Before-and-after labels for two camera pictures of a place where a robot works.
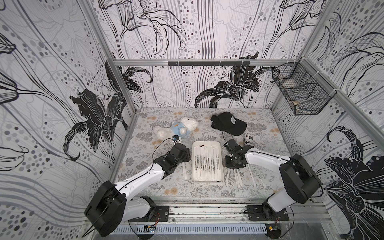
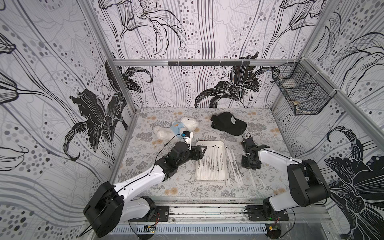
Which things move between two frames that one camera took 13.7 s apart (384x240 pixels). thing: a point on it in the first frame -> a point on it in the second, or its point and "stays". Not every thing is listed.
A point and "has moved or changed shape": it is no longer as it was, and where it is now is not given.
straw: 208,164 -> 215,162
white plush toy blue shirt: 182,128 stays
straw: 219,164 has moved or changed shape
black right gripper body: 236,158 -> 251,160
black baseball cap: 227,122 stays
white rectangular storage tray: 207,161 stays
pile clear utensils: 238,177 stays
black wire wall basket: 306,91 stays
